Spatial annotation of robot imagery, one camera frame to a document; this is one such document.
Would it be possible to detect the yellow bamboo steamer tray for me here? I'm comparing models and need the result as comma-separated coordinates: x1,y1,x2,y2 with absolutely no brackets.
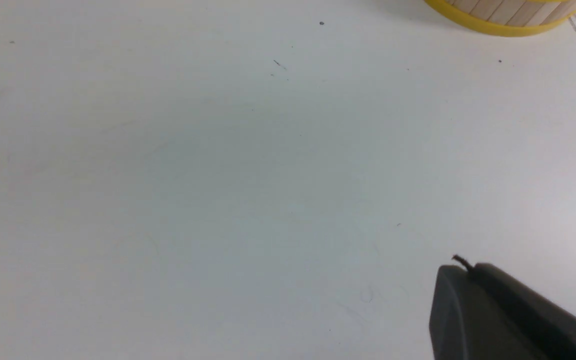
426,0,576,38

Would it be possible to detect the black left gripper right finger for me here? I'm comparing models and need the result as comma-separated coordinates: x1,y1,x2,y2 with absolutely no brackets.
470,263,576,360

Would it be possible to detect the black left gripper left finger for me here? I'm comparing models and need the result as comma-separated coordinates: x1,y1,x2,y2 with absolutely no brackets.
429,255,554,360

